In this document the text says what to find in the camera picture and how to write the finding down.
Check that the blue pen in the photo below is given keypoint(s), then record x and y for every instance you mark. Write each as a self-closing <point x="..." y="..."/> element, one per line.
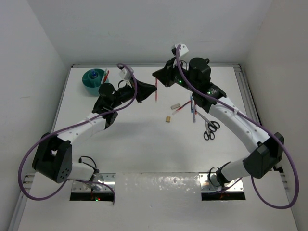
<point x="191" y="103"/>

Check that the large black handled scissors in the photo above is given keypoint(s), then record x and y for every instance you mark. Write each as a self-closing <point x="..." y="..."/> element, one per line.
<point x="212" y="125"/>

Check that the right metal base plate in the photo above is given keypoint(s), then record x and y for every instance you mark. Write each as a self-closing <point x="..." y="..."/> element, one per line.
<point x="208" y="184"/>

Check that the small black handled scissors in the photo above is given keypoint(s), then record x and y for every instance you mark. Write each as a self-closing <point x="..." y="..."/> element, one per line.
<point x="208" y="134"/>

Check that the teal round divided container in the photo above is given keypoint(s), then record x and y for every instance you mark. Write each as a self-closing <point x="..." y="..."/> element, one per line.
<point x="92" y="85"/>

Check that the pink highlighter pen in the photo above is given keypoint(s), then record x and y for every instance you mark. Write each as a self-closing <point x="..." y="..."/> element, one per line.
<point x="156" y="91"/>

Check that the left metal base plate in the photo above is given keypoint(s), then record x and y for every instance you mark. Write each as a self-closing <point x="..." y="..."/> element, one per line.
<point x="101" y="180"/>

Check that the white eraser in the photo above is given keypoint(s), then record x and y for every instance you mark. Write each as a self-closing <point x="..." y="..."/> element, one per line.
<point x="175" y="106"/>

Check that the blue cap glue bottle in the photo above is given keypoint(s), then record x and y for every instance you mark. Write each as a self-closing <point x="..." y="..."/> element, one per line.
<point x="94" y="74"/>

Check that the tan eraser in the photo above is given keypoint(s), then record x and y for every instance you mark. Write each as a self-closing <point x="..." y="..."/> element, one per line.
<point x="168" y="119"/>

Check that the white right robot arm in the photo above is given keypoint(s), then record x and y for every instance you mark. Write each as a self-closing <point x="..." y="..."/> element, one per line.
<point x="264" y="151"/>

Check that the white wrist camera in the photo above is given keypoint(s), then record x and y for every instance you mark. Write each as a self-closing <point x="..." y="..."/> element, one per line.
<point x="126" y="74"/>
<point x="180" y="50"/>

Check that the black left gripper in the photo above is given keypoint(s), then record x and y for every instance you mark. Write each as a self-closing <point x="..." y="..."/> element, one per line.
<point x="143" y="90"/>

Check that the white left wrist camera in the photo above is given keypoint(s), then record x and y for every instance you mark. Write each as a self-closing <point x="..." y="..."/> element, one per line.
<point x="126" y="74"/>

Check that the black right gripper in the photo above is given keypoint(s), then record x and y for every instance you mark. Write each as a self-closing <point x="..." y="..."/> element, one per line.
<point x="163" y="74"/>

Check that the metal base plate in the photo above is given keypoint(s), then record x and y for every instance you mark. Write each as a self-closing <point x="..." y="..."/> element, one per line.
<point x="208" y="184"/>
<point x="101" y="180"/>

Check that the red pen with clear cap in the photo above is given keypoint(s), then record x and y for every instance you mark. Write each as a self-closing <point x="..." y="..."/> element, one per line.
<point x="178" y="109"/>

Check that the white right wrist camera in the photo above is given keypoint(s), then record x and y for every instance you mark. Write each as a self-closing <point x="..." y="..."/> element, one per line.
<point x="180" y="50"/>

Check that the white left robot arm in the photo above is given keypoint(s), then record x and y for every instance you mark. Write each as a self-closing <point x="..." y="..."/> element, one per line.
<point x="54" y="158"/>

